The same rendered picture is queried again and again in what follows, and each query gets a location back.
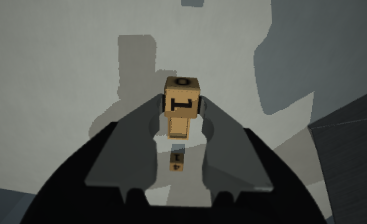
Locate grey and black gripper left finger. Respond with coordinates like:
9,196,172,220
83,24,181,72
20,93,165,224

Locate tan rectangular tray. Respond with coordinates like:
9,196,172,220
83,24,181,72
168,117,191,140

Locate tan wooden cube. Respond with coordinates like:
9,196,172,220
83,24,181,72
170,153,184,171
164,76,201,119

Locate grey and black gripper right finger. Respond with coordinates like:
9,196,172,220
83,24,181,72
197,96,327,224

